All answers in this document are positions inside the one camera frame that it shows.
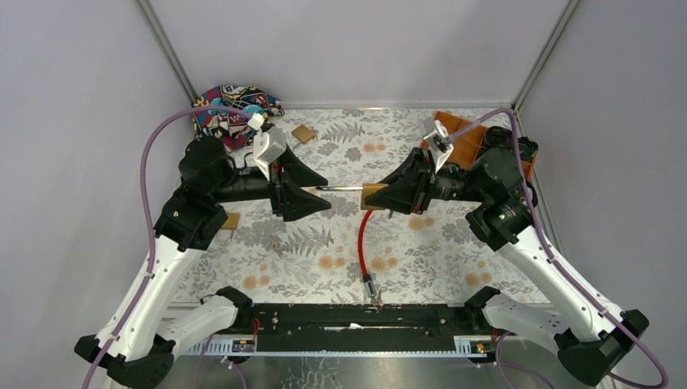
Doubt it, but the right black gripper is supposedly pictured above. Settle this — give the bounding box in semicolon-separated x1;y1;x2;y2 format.
365;146;489;214

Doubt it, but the small brass padlock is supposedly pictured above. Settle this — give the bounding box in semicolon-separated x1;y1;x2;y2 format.
316;183;390;212

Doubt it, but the small metal key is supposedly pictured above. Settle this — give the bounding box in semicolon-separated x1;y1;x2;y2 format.
270;239;284;258

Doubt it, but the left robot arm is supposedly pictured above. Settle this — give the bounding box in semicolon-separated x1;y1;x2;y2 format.
75;137;331;388

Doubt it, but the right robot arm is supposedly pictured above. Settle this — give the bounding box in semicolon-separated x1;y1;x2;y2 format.
363;147;649;387

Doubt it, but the orange compartment tray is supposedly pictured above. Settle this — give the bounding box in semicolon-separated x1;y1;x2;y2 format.
433;111;539;181

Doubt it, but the floral table mat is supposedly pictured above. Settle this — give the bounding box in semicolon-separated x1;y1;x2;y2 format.
173;109;545;304

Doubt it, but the colourful patterned cloth bag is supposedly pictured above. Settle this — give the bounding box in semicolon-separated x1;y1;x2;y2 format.
192;84;284;151

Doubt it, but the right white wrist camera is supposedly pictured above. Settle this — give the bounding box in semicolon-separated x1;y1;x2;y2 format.
422;118;454;173

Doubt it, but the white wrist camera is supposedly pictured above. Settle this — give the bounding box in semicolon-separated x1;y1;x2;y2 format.
422;118;454;173
247;113;288;181

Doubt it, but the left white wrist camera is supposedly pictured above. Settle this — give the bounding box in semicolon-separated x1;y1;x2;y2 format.
247;113;288;181

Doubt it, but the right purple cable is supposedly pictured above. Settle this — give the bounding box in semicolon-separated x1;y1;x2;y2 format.
445;107;670;389

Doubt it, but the purple cable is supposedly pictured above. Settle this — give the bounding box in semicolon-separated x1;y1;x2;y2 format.
445;107;670;389
80;106;258;389

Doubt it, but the red cable lock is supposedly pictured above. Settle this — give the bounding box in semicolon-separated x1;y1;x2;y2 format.
357;210;382;310

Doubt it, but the dark green coiled strap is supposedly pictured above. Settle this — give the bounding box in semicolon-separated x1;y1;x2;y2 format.
516;136;540;164

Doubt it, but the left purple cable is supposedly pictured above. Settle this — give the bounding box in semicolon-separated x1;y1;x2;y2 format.
80;106;258;389

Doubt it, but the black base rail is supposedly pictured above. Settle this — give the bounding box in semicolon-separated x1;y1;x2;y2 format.
217;303;504;355

